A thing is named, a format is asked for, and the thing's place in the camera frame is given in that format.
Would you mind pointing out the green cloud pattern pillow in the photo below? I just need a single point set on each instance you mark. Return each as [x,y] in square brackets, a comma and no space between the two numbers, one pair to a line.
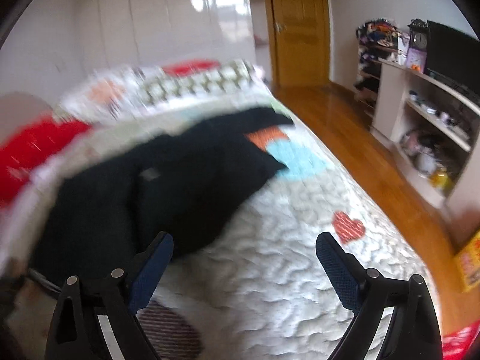
[228,78]

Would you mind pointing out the heart patterned quilted bedspread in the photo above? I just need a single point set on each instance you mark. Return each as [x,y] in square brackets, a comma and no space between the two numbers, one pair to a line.
[257,291]

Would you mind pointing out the wooden door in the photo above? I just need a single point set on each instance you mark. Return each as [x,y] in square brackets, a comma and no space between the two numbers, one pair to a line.
[299,42]

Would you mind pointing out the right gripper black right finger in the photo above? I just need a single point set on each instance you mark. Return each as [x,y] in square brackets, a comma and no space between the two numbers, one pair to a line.
[413,331]

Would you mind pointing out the black pants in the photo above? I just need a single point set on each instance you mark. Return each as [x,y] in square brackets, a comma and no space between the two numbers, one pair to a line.
[188,185]

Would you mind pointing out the floral white pillow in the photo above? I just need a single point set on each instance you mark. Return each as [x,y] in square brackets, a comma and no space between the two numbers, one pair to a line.
[104,97]

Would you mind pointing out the black television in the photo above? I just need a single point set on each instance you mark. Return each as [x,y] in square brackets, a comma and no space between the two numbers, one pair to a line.
[453,55]

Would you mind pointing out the long red bolster pillow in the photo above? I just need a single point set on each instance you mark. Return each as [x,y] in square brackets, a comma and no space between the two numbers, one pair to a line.
[31,146]

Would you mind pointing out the white glossy wardrobe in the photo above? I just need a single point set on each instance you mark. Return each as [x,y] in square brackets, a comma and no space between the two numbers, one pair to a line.
[161,32]

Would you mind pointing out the yellow box on floor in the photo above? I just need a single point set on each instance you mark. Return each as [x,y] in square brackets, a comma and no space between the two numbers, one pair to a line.
[468,263]

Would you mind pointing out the white tv shelf unit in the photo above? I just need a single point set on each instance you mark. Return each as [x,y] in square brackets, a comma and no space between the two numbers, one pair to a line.
[433,132]

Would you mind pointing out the red cloth on floor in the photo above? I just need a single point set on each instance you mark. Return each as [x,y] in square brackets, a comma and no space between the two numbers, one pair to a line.
[462,344]

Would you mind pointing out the black desk clock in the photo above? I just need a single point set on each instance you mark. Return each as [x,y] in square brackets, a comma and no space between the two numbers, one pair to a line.
[417,48]

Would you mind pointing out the shoe rack with clutter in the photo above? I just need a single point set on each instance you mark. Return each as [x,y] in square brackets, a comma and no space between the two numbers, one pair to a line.
[378,39]

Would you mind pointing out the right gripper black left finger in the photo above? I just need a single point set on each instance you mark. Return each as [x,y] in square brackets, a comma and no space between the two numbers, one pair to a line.
[75,331]

